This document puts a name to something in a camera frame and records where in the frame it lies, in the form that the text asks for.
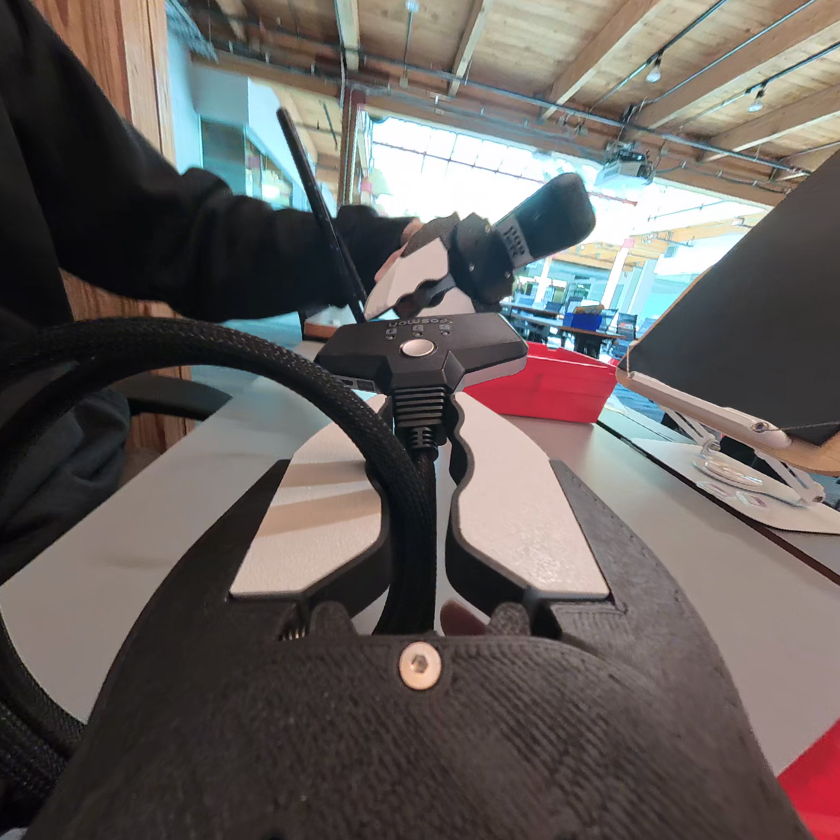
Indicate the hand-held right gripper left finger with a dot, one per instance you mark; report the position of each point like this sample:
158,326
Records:
308,531

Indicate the ceiling projector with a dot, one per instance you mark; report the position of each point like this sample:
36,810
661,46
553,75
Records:
623,169

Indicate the black switch hub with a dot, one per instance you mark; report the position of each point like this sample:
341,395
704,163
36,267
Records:
485,348

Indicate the person's black clothing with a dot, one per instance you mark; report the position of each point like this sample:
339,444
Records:
59,472

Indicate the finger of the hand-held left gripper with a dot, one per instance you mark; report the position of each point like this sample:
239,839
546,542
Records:
449,305
410,275

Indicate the black chair armrest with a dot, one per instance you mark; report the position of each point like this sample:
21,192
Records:
177,396

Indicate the wooden post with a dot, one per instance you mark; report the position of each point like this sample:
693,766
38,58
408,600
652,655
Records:
131,65

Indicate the red plastic bin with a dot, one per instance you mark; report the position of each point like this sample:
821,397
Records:
551,387

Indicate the grey desk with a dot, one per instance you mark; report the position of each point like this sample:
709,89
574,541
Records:
131,525

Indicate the white board stand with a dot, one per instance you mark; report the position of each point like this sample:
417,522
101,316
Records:
715,413

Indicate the red bin with black divider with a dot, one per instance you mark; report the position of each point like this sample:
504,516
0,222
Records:
817,787

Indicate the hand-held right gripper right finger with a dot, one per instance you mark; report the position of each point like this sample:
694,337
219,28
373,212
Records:
525,525

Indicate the ceiling track light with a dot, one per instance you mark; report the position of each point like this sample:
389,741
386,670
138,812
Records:
757,102
653,71

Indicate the person's left hand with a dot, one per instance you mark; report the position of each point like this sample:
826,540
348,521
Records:
394,259

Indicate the person's left forearm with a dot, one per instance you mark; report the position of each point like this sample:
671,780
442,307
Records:
164,229

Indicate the person's right hand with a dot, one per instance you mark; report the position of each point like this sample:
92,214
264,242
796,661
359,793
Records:
463,620

